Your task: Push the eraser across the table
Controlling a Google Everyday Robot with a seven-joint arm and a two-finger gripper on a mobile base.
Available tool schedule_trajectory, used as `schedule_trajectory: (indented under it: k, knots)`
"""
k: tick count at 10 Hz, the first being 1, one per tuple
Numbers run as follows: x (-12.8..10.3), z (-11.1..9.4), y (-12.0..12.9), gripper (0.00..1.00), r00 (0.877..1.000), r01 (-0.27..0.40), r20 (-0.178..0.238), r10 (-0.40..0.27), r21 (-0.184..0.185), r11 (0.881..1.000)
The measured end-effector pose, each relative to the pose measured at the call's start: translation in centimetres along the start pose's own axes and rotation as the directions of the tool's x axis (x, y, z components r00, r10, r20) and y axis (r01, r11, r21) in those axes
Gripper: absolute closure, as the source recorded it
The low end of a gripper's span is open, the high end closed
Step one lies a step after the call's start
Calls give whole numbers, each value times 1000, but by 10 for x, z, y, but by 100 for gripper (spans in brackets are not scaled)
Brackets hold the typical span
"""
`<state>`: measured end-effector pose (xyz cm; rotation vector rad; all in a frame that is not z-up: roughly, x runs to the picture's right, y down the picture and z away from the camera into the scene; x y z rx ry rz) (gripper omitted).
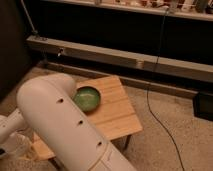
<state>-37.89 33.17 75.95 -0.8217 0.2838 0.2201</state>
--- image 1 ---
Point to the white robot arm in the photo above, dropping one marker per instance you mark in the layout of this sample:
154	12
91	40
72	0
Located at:
45	103

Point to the small wooden table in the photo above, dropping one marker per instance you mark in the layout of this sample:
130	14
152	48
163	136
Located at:
115	117

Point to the green bowl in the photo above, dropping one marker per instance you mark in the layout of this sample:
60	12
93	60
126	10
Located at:
87	98

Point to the long grey shelf rail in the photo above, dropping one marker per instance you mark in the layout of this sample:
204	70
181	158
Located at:
185	69

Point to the thin metal rod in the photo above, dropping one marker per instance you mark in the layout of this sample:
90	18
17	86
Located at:
34	31

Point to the upper shelf with items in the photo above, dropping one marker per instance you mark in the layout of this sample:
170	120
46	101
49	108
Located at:
173	8

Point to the black box on floor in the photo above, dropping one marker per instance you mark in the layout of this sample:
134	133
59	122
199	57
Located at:
203	106

